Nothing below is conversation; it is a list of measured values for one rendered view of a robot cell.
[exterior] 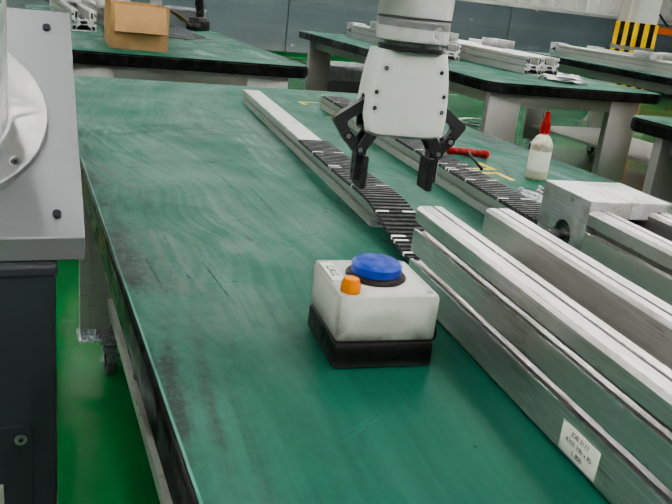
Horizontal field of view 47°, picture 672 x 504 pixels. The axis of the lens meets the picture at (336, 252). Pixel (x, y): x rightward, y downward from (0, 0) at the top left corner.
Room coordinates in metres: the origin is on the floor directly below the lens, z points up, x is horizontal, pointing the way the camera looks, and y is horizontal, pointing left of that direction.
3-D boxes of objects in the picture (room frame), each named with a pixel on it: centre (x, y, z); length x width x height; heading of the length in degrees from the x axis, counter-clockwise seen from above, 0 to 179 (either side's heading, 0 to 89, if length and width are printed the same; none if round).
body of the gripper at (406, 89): (0.91, -0.06, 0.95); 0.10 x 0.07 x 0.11; 108
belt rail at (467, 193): (1.43, -0.09, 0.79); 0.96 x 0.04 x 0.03; 18
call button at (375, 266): (0.57, -0.03, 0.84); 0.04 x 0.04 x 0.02
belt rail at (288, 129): (1.37, 0.09, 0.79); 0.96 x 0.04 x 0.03; 18
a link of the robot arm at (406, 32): (0.91, -0.06, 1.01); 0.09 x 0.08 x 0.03; 108
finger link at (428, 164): (0.92, -0.11, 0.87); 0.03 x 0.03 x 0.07; 18
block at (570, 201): (0.82, -0.27, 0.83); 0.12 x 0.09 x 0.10; 108
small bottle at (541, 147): (1.32, -0.33, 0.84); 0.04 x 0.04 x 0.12
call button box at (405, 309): (0.57, -0.04, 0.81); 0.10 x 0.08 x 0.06; 108
